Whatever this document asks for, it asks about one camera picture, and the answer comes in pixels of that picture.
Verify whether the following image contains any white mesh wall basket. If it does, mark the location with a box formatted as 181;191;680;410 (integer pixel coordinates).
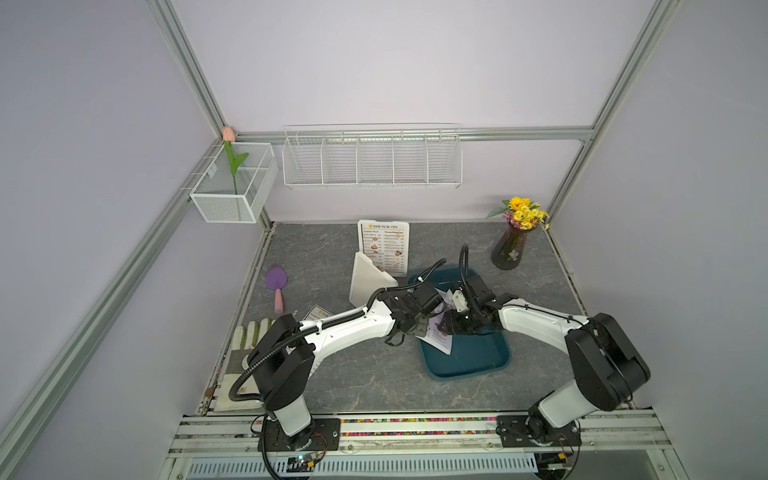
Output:
190;142;279;224

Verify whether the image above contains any dark glass vase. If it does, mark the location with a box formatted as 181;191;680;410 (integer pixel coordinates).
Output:
491;226;528;270

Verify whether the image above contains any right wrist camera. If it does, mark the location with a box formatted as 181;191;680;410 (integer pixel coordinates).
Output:
450;290;469;313

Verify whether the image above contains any white menu holder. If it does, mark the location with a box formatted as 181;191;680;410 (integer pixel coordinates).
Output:
349;252;398;307
357;219;411;278

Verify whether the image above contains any teal plastic tray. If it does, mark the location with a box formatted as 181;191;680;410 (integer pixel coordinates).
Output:
419;266;511;381

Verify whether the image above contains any pink artificial tulip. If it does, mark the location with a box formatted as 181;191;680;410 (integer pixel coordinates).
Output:
222;126;249;195

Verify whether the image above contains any special menu sheet top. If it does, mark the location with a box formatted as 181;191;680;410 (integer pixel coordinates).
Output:
419;290;456;355

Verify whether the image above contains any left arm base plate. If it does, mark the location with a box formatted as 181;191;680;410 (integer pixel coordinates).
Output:
259;417;341;453

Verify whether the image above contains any white vented cable duct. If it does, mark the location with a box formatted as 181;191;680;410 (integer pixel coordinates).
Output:
183;452;538;479

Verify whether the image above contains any dim sum menu sheet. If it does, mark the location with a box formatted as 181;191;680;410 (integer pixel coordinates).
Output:
303;305;332;321

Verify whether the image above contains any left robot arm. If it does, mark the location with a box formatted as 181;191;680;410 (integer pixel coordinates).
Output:
228;282;443;438

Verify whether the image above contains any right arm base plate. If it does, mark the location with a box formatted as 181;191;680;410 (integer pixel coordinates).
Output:
495;414;582;448

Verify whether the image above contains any yellow flower bouquet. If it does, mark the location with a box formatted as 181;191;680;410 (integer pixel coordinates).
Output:
487;197;550;232

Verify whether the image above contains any rear dim sum menu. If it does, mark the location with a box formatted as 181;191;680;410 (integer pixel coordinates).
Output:
361;224;407;274

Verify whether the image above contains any white wire wall shelf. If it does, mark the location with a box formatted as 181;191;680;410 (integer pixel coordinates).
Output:
282;123;463;189

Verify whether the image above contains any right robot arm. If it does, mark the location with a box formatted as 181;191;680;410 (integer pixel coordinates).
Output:
441;276;651;444

